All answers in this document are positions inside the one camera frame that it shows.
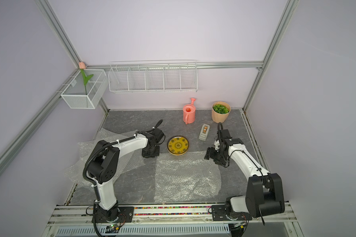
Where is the pink artificial tulip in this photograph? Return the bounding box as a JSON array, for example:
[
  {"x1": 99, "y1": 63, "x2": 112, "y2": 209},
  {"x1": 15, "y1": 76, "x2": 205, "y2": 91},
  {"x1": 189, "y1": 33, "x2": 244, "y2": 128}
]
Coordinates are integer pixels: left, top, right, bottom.
[{"x1": 79, "y1": 62, "x2": 94, "y2": 95}]

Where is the potted green plant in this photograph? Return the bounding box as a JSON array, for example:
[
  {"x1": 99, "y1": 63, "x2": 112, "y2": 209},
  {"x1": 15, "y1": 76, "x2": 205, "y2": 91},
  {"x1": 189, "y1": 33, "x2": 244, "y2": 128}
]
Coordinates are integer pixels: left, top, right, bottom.
[{"x1": 212, "y1": 101, "x2": 231, "y2": 123}]

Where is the bubble wrap sheet pile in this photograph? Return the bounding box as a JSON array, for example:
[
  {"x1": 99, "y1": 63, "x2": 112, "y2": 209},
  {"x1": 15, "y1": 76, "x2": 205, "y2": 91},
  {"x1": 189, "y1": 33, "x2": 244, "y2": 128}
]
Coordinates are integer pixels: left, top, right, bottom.
[{"x1": 64, "y1": 126, "x2": 146, "y2": 190}]

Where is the pink watering can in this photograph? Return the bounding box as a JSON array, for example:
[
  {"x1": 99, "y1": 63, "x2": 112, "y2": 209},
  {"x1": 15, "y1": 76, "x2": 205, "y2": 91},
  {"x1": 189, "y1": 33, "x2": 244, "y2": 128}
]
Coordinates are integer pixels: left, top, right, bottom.
[{"x1": 183, "y1": 98, "x2": 196, "y2": 124}]

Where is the small white wire basket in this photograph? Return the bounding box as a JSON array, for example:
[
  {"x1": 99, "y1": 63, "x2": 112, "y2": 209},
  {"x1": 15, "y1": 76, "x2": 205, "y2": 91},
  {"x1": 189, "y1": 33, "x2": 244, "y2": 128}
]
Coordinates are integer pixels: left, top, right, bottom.
[{"x1": 61, "y1": 69, "x2": 109, "y2": 109}]

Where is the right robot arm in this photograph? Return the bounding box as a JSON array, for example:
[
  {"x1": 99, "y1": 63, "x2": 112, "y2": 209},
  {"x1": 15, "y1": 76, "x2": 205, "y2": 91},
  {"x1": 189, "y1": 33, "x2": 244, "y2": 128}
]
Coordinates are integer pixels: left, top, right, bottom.
[{"x1": 204, "y1": 128, "x2": 285, "y2": 220}]

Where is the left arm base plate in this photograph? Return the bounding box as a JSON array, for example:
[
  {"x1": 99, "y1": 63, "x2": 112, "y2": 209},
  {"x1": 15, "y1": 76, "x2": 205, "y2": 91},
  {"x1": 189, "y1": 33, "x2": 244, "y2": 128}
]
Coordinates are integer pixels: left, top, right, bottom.
[{"x1": 92, "y1": 206, "x2": 134, "y2": 224}]

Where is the long white wire basket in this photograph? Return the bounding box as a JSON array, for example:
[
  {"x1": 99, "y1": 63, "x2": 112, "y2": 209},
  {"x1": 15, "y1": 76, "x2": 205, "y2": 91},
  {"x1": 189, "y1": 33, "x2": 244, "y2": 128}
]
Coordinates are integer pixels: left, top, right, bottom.
[{"x1": 108, "y1": 60, "x2": 198, "y2": 92}]

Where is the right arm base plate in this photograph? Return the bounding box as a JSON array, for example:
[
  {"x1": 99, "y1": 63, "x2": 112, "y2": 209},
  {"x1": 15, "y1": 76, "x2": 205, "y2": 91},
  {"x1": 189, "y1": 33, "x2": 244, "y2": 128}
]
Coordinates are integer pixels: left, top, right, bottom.
[{"x1": 208, "y1": 204, "x2": 252, "y2": 221}]

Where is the yellow patterned dinner plate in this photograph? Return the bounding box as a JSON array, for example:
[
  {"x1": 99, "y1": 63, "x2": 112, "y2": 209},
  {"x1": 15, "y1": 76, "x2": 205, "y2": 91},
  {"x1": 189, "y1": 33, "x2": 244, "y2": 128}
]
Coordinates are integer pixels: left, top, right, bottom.
[{"x1": 167, "y1": 136, "x2": 189, "y2": 156}]

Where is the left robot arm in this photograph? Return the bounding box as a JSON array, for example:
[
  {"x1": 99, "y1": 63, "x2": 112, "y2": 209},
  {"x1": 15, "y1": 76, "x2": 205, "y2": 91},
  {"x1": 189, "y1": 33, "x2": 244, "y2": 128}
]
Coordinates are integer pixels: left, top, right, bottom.
[{"x1": 83, "y1": 127, "x2": 166, "y2": 222}]

